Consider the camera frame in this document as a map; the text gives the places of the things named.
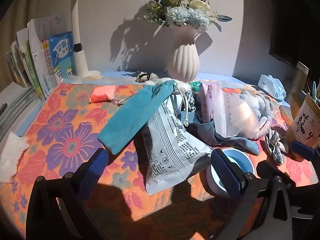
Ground orange tissue packet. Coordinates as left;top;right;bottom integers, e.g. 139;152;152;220
89;85;117;104

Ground white fluffy cotton item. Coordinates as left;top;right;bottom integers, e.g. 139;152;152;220
144;77;192;91

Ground white drawstring cord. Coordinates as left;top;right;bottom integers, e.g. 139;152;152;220
174;81;196;127

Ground beige thermos bottle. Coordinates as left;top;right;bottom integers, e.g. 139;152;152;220
289;61;309;105

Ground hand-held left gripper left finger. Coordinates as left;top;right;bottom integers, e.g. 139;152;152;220
26;148;110;240

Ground plaid scrunchie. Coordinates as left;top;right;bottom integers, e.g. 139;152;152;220
264;129;290;165

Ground orange floral table mat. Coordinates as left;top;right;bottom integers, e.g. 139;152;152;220
0;79;320;240

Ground white printed plastic bag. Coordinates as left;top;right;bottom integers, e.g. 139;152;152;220
144;94;213;196

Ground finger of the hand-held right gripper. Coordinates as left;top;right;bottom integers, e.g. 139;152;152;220
291;141;316;162

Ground brown calligraphy pen box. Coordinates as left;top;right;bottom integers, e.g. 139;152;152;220
285;93;320;162

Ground stack of flat grey books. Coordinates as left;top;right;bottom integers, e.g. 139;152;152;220
0;82;43;140

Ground white desk lamp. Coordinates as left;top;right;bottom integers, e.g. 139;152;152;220
45;0;101;78

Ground white dotted plastic bag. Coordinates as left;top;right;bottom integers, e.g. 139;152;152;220
214;87;261;138

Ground blue soft tissue pack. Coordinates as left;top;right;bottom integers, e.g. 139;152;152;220
257;74;287;102

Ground purple tissue packet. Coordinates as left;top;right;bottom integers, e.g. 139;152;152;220
199;81;226;125

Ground grey blue garment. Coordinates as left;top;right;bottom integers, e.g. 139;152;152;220
184;111;262;156

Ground black television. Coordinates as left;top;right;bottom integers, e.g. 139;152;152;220
266;0;320;68

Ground blue and white artificial flowers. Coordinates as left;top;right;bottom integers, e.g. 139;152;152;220
133;0;233;32

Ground white ribbed vase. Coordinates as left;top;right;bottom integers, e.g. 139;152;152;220
166;26;200;83

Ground white paper tissue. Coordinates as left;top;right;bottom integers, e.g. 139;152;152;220
0;132;31;183

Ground blue bowl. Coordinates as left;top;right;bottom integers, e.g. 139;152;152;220
205;148;255;197

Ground black white hair tie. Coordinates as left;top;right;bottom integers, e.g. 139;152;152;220
136;72;158;83

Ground row of upright books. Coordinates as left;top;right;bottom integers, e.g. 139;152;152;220
6;14;76;101

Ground teal cloth pouch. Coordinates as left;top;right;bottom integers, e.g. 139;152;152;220
97;80;176;155

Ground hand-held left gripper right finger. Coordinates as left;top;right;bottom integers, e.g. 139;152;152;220
210;148;300;240

